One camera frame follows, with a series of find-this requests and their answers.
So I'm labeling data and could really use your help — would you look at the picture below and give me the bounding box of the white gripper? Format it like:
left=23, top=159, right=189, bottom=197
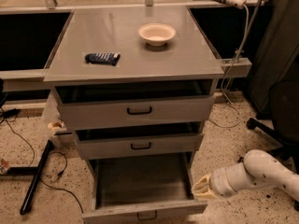
left=192, top=168, right=236, bottom=199

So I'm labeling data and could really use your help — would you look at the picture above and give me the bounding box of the grey bottom drawer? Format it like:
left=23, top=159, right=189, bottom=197
left=82, top=153, right=207, bottom=224

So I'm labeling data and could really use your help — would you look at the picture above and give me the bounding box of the grey drawer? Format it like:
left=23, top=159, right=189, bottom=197
left=75, top=121, right=203, bottom=160
left=82, top=153, right=207, bottom=224
left=54, top=79, right=215, bottom=130

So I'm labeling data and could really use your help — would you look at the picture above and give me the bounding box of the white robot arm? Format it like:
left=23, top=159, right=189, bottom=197
left=192, top=149, right=299, bottom=201

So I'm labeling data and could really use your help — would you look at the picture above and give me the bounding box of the grey middle drawer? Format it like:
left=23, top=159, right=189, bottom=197
left=75, top=121, right=203, bottom=160

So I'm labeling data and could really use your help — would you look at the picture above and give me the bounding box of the grey drawer cabinet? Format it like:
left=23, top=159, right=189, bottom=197
left=43, top=5, right=226, bottom=210

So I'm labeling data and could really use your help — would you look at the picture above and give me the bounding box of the grey top drawer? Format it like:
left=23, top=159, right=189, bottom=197
left=54, top=79, right=215, bottom=130

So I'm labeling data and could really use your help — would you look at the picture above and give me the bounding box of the black office chair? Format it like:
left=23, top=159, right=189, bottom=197
left=247, top=80, right=299, bottom=209

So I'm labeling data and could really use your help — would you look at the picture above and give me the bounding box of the clear plastic bag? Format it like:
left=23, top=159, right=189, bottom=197
left=41, top=92, right=66, bottom=133

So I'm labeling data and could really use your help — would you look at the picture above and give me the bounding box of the black metal floor stand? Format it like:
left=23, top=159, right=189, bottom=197
left=0, top=139, right=55, bottom=216

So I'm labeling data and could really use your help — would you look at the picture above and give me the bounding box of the grey aluminium frame rail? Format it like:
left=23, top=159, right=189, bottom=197
left=221, top=58, right=252, bottom=78

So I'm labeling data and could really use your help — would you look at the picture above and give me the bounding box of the white cable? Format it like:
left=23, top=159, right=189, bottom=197
left=208, top=4, right=251, bottom=129

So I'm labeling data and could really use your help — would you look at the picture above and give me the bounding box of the black floor cable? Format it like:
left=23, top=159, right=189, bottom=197
left=0, top=107, right=84, bottom=214

